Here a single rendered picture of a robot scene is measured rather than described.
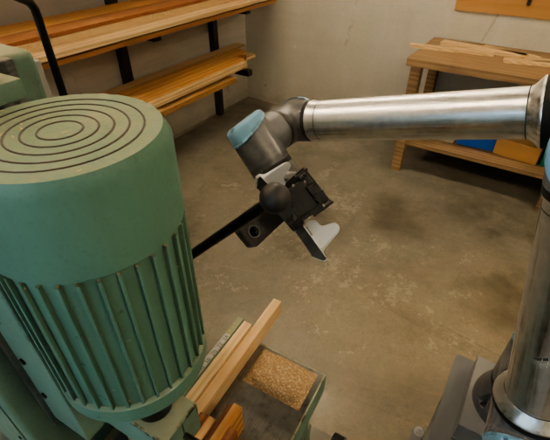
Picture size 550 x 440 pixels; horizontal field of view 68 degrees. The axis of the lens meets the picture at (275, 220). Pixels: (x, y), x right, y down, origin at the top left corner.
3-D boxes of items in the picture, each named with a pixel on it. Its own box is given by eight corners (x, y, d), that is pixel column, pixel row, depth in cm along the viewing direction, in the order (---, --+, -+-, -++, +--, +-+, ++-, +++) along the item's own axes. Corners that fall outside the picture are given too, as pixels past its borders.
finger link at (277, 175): (273, 141, 57) (294, 169, 65) (241, 168, 58) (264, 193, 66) (285, 156, 56) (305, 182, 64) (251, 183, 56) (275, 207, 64)
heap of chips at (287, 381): (299, 410, 77) (299, 402, 75) (242, 381, 82) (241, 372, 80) (317, 374, 83) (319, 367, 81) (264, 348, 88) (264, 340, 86)
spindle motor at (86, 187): (139, 456, 43) (30, 218, 24) (30, 380, 50) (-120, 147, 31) (233, 333, 55) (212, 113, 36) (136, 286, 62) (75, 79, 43)
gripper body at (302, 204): (305, 166, 64) (299, 163, 76) (263, 201, 64) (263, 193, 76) (335, 204, 65) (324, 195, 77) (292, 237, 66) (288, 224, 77)
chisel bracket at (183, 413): (174, 472, 61) (165, 446, 55) (106, 425, 66) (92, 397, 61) (204, 429, 66) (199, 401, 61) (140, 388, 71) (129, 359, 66)
